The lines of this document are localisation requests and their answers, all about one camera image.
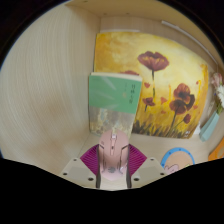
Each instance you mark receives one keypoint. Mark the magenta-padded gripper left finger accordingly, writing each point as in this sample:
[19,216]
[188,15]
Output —
[89,159]

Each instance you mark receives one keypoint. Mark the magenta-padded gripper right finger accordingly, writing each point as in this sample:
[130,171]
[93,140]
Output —
[136,160]

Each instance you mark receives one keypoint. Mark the pink computer mouse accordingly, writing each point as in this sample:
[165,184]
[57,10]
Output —
[112,156]

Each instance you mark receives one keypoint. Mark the round blue-rimmed cartoon mouse pad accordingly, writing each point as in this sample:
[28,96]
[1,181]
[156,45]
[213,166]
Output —
[176,160]

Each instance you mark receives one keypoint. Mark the green cover book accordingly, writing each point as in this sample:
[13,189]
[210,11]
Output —
[111,100]

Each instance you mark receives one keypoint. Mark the pale teal vase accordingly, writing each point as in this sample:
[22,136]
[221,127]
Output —
[209,128]

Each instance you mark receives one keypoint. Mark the orange cover book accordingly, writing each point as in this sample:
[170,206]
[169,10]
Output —
[218,153]

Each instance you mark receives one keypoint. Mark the yellow poppy flower painting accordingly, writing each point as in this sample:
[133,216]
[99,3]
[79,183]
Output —
[173,80]

